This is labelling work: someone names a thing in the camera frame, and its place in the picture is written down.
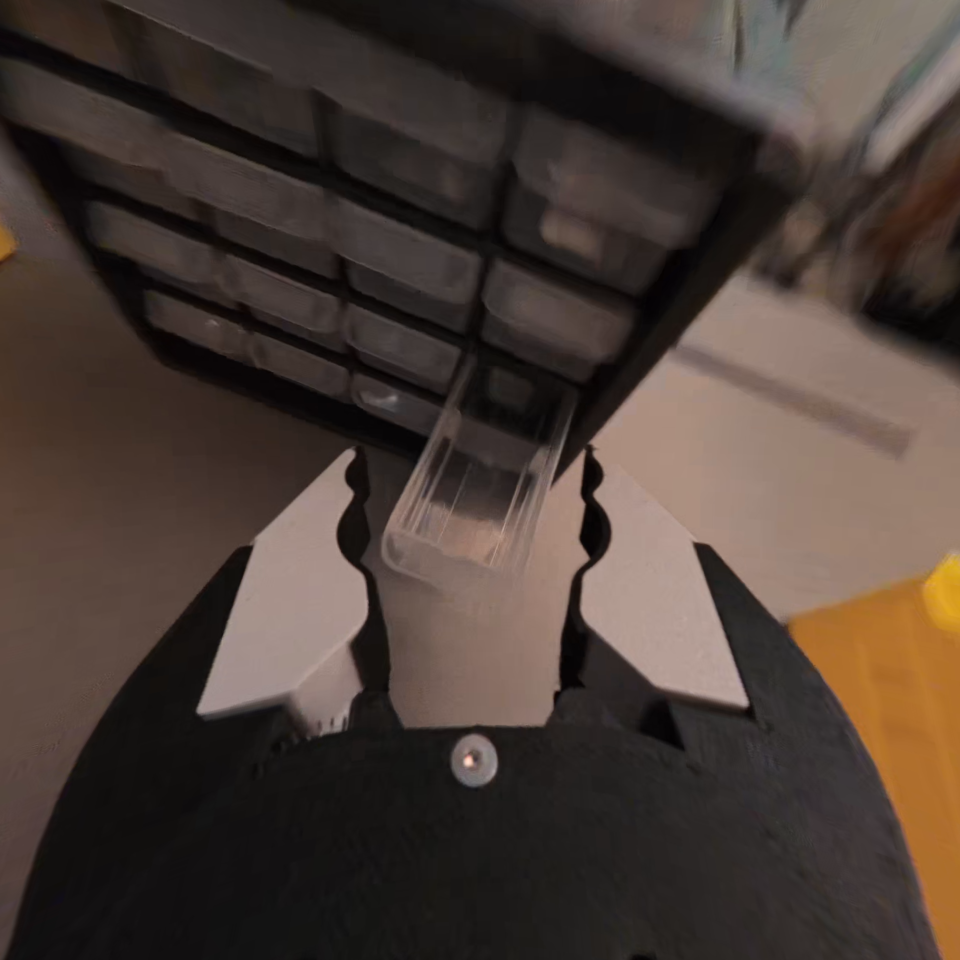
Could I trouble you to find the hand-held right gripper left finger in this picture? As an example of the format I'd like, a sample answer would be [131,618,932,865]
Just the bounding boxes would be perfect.
[196,446,395,740]

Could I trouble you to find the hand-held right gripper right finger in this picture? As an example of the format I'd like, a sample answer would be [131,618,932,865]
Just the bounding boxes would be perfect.
[555,444,753,714]

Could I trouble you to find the set of clear cabinet drawers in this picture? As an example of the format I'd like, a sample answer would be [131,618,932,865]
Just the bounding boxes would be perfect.
[0,60,721,436]

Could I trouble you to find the clear plastic drawer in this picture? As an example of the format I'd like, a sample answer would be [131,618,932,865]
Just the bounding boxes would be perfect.
[381,352,579,582]

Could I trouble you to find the black drawer cabinet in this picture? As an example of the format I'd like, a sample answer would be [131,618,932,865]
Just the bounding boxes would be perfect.
[0,0,815,470]

